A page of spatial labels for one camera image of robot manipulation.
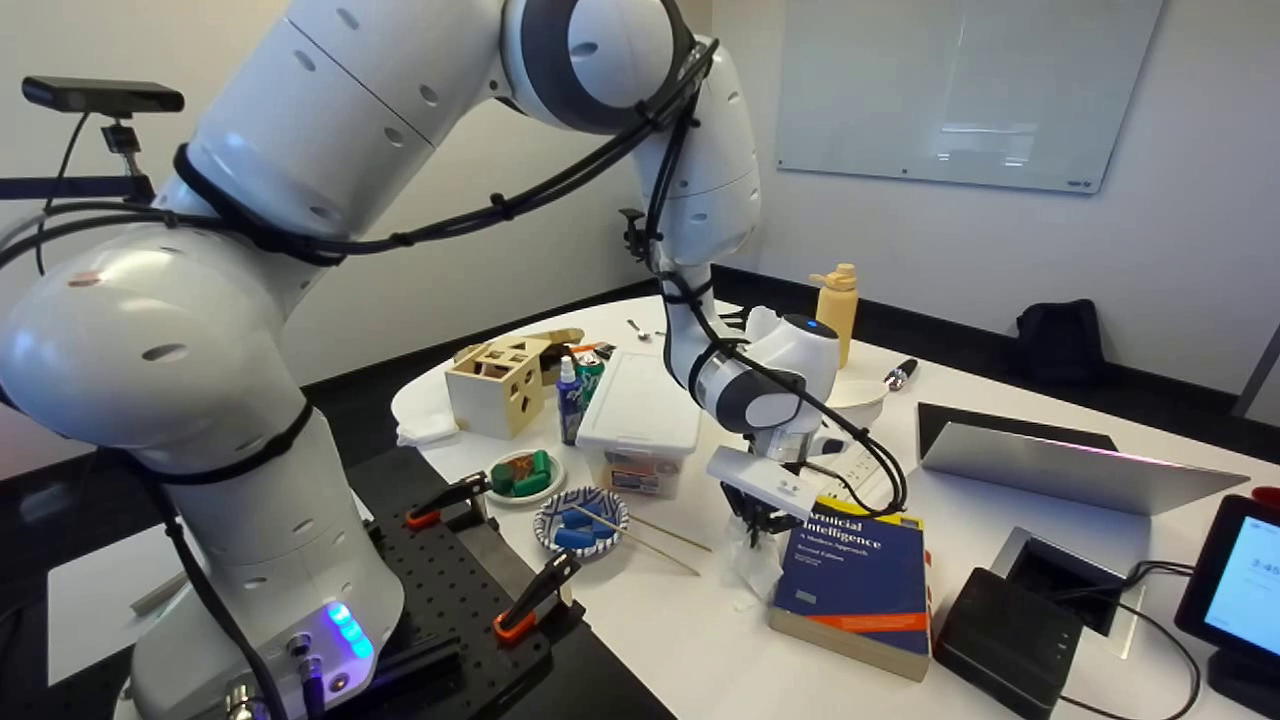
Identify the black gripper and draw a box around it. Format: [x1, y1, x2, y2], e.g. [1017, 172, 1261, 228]
[729, 490, 790, 545]

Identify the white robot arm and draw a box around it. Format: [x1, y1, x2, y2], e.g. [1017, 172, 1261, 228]
[0, 0, 834, 720]

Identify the wooden chopstick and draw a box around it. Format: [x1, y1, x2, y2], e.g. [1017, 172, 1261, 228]
[628, 541, 698, 577]
[628, 516, 712, 553]

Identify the blue and orange book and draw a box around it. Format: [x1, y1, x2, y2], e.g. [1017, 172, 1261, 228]
[764, 513, 931, 678]

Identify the clear plastic bin white lid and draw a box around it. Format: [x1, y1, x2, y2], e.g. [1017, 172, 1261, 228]
[577, 353, 698, 494]

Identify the white bowl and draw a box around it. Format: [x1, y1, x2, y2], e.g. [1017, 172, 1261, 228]
[829, 370, 889, 427]

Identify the yellow mustard bottle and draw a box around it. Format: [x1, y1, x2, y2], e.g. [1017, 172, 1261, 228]
[814, 264, 860, 353]

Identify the black orange clamp near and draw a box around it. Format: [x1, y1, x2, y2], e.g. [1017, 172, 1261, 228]
[491, 553, 585, 648]

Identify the black orange clamp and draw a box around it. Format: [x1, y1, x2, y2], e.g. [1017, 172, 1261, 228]
[398, 473, 489, 531]
[491, 553, 585, 648]

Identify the wooden shape sorter box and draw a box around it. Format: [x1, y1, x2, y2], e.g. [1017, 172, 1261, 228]
[444, 327, 585, 441]

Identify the black orange clamp far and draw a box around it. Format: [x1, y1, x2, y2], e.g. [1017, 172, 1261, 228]
[398, 473, 489, 531]

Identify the black box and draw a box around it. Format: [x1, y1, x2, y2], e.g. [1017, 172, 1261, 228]
[931, 568, 1080, 720]

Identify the black perforated mounting board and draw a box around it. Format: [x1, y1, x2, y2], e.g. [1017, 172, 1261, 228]
[329, 446, 671, 720]

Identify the small tablet display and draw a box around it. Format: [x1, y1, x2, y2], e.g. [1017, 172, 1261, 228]
[1174, 494, 1280, 720]

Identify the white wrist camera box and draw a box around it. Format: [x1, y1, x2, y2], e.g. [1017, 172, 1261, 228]
[706, 446, 820, 518]

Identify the wall whiteboard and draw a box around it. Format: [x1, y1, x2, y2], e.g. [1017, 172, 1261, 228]
[775, 0, 1169, 197]

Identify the black camera on stand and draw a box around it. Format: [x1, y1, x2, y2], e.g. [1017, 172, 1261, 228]
[19, 75, 183, 114]

